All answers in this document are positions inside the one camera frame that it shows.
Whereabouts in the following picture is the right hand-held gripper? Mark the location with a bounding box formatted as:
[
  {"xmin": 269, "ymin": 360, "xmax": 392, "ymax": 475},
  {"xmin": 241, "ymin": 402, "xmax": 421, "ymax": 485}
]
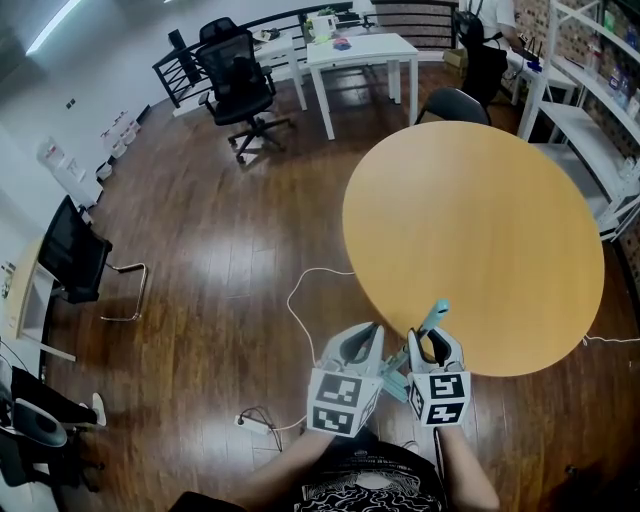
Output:
[{"xmin": 406, "ymin": 327, "xmax": 473, "ymax": 430}]

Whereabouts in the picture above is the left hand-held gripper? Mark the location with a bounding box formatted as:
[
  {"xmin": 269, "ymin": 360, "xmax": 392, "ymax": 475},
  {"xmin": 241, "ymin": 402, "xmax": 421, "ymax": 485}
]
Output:
[{"xmin": 305, "ymin": 322, "xmax": 387, "ymax": 439}]

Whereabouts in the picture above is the light teal mop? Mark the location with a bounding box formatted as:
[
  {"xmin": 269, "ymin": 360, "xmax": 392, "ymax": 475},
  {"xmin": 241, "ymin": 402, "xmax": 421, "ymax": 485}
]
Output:
[{"xmin": 379, "ymin": 298, "xmax": 452, "ymax": 404}]

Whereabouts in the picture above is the person's left forearm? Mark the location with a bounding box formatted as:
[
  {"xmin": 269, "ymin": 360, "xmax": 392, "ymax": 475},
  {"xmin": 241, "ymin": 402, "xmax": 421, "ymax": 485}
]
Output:
[{"xmin": 243, "ymin": 428, "xmax": 364, "ymax": 504}]

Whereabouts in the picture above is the person's right forearm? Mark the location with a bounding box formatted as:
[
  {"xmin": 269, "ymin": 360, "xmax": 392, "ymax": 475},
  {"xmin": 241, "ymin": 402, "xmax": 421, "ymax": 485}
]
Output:
[{"xmin": 436, "ymin": 424, "xmax": 502, "ymax": 512}]

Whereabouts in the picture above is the white power strip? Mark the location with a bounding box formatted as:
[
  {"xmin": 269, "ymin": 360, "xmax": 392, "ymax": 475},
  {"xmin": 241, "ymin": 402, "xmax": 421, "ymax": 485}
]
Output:
[{"xmin": 234, "ymin": 415, "xmax": 277, "ymax": 436}]

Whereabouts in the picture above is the person's black printed shirt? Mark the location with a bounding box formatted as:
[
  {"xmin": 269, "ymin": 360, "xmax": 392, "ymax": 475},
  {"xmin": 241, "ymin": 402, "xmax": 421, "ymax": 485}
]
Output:
[{"xmin": 168, "ymin": 433, "xmax": 451, "ymax": 512}]

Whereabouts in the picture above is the black round-back chair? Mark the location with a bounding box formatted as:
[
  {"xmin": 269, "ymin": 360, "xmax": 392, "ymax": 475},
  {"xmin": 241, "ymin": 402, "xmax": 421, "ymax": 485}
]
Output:
[{"xmin": 414, "ymin": 87, "xmax": 494, "ymax": 128}]

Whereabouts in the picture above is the white metal shelf unit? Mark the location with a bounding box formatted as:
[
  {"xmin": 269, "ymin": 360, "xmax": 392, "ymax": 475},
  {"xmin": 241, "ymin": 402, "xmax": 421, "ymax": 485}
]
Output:
[{"xmin": 516, "ymin": 0, "xmax": 640, "ymax": 243}]

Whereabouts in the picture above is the black mesh office chair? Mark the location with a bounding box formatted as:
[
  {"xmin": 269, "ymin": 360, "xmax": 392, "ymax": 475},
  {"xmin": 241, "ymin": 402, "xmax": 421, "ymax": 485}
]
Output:
[{"xmin": 193, "ymin": 16, "xmax": 296, "ymax": 167}]

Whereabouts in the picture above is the cardboard box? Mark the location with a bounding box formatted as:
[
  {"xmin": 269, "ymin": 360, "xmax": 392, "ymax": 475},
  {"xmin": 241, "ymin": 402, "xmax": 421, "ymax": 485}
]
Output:
[{"xmin": 442, "ymin": 47, "xmax": 470, "ymax": 77}]

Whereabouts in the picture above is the white square table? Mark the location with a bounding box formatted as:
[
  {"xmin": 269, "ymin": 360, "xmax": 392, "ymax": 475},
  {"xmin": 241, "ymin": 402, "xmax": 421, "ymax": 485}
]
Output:
[{"xmin": 305, "ymin": 32, "xmax": 421, "ymax": 142}]

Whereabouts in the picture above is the white narrow desk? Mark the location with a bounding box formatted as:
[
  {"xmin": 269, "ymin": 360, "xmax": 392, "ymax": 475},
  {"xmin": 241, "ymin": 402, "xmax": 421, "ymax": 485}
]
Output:
[{"xmin": 503, "ymin": 47, "xmax": 580, "ymax": 107}]

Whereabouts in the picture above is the white long desk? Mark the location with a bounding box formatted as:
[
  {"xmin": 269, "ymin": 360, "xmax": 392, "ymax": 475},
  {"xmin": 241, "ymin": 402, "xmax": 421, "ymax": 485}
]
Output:
[{"xmin": 248, "ymin": 33, "xmax": 310, "ymax": 112}]

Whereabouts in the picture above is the black chair with chrome legs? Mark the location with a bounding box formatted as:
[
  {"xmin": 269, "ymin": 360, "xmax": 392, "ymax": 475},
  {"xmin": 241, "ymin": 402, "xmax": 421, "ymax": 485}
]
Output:
[{"xmin": 37, "ymin": 194, "xmax": 149, "ymax": 323}]

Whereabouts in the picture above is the black router with antennas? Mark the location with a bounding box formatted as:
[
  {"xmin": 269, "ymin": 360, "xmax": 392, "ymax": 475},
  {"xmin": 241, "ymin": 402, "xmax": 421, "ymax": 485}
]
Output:
[{"xmin": 521, "ymin": 36, "xmax": 547, "ymax": 72}]

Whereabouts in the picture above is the row of white containers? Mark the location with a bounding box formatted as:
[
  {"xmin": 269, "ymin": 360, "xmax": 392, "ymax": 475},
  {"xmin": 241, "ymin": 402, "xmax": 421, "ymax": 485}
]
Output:
[{"xmin": 95, "ymin": 112, "xmax": 145, "ymax": 182}]

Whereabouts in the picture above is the black metal railing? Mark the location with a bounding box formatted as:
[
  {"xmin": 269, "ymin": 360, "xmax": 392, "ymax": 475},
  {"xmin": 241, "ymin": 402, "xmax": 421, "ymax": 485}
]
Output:
[{"xmin": 151, "ymin": 0, "xmax": 462, "ymax": 110}]

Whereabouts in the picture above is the black and grey swivel chair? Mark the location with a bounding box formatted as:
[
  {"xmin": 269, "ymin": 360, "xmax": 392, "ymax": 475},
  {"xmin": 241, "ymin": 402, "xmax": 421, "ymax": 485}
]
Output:
[{"xmin": 0, "ymin": 397, "xmax": 107, "ymax": 494}]

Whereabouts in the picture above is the light wooden side desk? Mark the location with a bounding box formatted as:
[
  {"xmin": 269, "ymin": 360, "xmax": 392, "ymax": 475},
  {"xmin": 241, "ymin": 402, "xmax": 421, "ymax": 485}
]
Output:
[{"xmin": 6, "ymin": 236, "xmax": 77, "ymax": 363}]

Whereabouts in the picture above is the white water dispenser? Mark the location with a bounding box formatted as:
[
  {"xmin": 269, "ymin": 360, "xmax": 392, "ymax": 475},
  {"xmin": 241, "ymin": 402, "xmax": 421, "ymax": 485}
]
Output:
[{"xmin": 36, "ymin": 134, "xmax": 105, "ymax": 210}]

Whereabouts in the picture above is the ceiling strip light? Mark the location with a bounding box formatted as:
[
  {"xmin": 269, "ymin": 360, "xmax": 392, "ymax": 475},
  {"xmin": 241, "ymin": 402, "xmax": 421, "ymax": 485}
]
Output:
[{"xmin": 24, "ymin": 0, "xmax": 85, "ymax": 56}]

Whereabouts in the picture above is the white power cable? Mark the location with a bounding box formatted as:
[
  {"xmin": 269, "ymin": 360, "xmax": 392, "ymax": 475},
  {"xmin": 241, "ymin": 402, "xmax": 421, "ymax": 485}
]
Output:
[{"xmin": 272, "ymin": 266, "xmax": 357, "ymax": 437}]

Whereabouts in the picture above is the black thin cable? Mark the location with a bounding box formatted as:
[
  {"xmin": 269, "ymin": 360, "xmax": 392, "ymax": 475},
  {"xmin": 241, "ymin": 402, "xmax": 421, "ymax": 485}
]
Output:
[{"xmin": 239, "ymin": 405, "xmax": 284, "ymax": 454}]

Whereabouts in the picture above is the white floor cable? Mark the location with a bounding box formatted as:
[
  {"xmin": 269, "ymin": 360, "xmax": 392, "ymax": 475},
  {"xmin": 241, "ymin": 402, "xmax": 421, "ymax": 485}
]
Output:
[{"xmin": 581, "ymin": 334, "xmax": 640, "ymax": 347}]

